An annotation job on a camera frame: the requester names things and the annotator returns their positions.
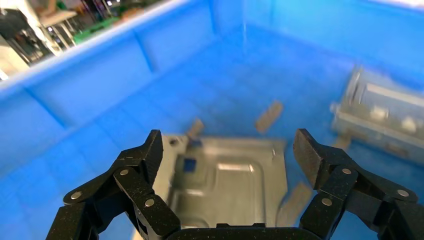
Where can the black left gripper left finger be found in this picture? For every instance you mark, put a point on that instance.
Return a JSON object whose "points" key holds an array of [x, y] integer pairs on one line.
{"points": [[136, 195]]}

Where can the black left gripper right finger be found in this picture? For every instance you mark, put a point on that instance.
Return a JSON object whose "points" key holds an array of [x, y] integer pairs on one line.
{"points": [[341, 192]]}

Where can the stamped metal plate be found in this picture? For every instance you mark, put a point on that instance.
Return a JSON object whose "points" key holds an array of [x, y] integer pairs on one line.
{"points": [[232, 185]]}

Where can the brown tape strip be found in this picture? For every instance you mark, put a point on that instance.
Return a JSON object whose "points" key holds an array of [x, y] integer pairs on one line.
{"points": [[195, 127], [294, 202], [268, 116], [342, 142]]}

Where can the blue plastic bin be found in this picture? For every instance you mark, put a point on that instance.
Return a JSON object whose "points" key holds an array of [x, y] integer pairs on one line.
{"points": [[232, 66]]}

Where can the white workbench table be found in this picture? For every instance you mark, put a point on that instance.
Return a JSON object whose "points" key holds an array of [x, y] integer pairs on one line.
{"points": [[56, 16]]}

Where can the sheet metal bracket part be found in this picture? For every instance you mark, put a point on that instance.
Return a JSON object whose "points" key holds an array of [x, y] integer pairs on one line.
{"points": [[381, 129]]}

